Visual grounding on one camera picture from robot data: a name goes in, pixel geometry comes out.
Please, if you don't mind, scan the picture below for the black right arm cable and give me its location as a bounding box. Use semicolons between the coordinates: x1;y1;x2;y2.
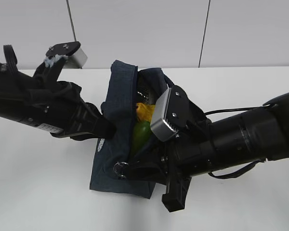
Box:
204;107;268;116

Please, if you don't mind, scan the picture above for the silver zipper pull ring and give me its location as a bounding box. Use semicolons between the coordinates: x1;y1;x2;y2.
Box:
113;161;130;179

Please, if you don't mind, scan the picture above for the dark blue fabric lunch bag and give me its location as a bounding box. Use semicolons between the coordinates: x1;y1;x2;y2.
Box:
90;60;174;199

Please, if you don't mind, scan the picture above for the green cucumber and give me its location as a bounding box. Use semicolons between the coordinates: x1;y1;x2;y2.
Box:
130;121;152;158

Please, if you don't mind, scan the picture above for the yellow toy squash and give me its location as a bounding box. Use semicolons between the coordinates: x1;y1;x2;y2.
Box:
136;103;156;123

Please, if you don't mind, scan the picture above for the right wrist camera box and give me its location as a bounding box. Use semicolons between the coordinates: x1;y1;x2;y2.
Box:
150;85;198;142

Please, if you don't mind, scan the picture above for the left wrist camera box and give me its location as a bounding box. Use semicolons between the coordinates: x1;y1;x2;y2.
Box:
43;41;88;70

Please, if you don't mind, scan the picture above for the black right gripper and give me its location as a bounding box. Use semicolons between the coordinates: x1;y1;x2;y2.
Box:
125;120;214;212

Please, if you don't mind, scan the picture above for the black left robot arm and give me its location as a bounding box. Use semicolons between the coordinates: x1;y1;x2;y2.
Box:
0;41;116;141

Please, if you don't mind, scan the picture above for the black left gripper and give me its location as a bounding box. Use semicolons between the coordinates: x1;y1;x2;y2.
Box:
24;81;116;140

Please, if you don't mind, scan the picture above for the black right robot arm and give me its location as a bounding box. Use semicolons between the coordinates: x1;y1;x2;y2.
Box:
123;86;289;212

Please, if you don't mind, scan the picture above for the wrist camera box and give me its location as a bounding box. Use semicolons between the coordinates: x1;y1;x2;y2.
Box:
43;41;88;70
150;85;198;142

